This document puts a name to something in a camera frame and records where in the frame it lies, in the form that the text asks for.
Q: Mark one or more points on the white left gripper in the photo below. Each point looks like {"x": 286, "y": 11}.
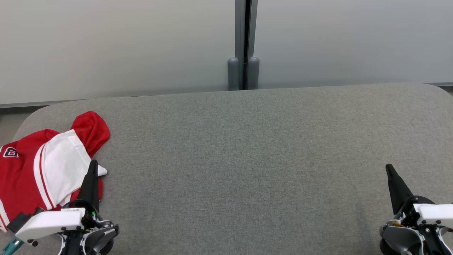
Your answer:
{"x": 53, "y": 221}

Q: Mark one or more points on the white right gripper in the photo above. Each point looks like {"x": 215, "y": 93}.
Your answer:
{"x": 435, "y": 212}

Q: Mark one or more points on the red shorts with white panels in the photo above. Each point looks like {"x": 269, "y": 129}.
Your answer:
{"x": 63, "y": 159}

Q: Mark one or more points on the red jersey shirt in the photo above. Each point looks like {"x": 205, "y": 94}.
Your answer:
{"x": 90, "y": 131}

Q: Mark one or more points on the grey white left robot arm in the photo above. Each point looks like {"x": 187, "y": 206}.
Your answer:
{"x": 102, "y": 235}

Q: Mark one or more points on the grey cylindrical bumper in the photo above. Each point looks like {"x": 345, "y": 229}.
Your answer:
{"x": 253, "y": 72}
{"x": 233, "y": 74}

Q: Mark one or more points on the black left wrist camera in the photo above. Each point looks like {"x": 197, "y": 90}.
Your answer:
{"x": 19, "y": 220}

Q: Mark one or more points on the teal left camera connector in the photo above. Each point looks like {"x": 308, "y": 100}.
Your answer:
{"x": 10, "y": 245}

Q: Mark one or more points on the grey wall base rail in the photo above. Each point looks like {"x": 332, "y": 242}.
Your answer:
{"x": 28, "y": 103}
{"x": 440, "y": 84}

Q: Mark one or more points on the grey vertical partition frame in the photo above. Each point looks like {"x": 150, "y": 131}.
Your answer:
{"x": 244, "y": 28}

